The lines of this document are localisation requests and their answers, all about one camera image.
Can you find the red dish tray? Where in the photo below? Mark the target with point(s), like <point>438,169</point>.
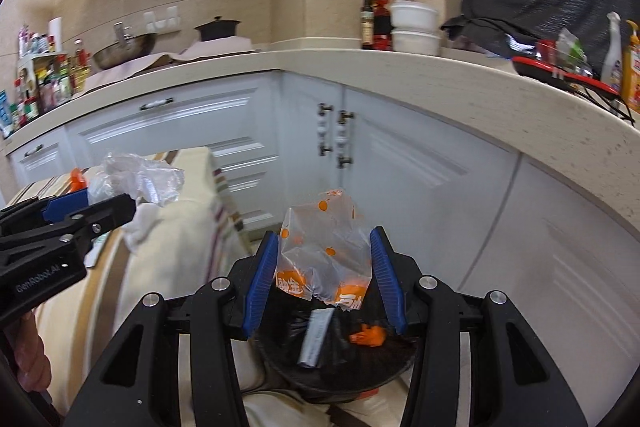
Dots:
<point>540,72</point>

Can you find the black lined trash bin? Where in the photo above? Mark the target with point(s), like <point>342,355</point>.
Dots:
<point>345,367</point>

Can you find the black lidded pot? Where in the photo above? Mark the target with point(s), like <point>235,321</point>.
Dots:
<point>217,29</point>

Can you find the dark oil bottle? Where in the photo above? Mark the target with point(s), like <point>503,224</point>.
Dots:
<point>368,24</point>

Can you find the blue snack packet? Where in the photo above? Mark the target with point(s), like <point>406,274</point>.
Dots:
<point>5,112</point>

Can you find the silver wrapper strip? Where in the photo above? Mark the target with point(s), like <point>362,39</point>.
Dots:
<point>315,337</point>

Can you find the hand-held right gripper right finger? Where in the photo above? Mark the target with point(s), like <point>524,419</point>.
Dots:
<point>387,282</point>

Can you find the red label bottle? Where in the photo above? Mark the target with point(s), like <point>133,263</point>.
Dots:
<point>383,24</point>

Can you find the green white packet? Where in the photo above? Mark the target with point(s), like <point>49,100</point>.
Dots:
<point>570,44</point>

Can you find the white wall rack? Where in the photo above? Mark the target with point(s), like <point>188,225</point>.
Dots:
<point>161,19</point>

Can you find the striped tablecloth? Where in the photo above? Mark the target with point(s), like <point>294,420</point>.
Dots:
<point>180,247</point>

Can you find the beige stove cover cloth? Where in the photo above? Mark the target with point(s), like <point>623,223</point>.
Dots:
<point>220,48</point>

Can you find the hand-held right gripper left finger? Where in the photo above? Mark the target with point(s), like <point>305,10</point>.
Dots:
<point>261,287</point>

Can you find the white paper scrap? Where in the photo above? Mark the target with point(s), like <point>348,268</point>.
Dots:
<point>100,252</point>

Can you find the steel wok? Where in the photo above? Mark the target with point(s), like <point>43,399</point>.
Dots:
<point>125,52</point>

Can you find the orange plastic wrapper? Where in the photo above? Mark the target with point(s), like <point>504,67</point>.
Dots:
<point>77,181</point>

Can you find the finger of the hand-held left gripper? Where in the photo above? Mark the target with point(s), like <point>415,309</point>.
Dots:
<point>107,212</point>
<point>65,206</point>

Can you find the clear plastic wrap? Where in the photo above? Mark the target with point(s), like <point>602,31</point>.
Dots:
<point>145,177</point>

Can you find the person's left hand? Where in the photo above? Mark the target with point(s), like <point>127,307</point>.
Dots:
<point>30,352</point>

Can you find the white kitchen cabinets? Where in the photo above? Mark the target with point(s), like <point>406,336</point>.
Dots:
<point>450,187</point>

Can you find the small orange plastic scrap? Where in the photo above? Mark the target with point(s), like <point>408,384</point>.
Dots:
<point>367,336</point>

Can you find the orange dotted plastic bag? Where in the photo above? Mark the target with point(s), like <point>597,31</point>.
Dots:
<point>320,237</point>

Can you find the yellow detergent bottle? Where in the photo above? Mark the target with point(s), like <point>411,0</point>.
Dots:
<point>632,72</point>

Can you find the cluster of condiment bottles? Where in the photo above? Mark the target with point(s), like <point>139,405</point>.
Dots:
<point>50,82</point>

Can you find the paper towel roll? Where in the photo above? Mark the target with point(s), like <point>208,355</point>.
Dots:
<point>55,34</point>

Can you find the white spray bottle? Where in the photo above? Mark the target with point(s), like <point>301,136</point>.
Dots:
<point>611,57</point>

